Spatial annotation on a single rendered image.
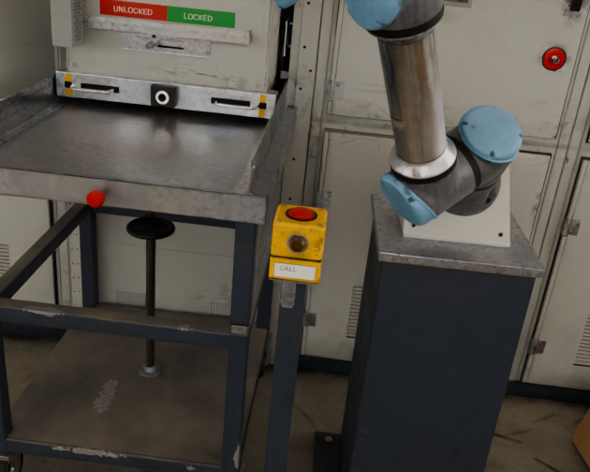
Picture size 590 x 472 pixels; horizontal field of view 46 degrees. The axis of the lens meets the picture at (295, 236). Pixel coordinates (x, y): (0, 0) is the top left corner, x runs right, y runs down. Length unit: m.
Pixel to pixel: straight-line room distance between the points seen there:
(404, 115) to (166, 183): 0.46
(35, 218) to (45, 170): 0.84
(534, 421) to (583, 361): 0.24
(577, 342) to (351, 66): 1.08
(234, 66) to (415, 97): 0.70
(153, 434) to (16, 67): 0.99
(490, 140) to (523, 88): 0.67
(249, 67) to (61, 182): 0.57
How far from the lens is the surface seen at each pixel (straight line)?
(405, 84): 1.08
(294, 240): 1.03
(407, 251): 1.35
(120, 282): 2.22
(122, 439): 1.73
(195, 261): 2.12
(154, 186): 1.30
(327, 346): 2.19
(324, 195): 1.96
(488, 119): 1.29
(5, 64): 1.93
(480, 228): 1.45
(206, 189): 1.28
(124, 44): 1.76
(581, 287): 2.18
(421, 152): 1.16
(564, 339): 2.26
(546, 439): 2.23
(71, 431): 1.77
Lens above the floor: 1.31
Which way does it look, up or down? 25 degrees down
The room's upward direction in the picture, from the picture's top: 6 degrees clockwise
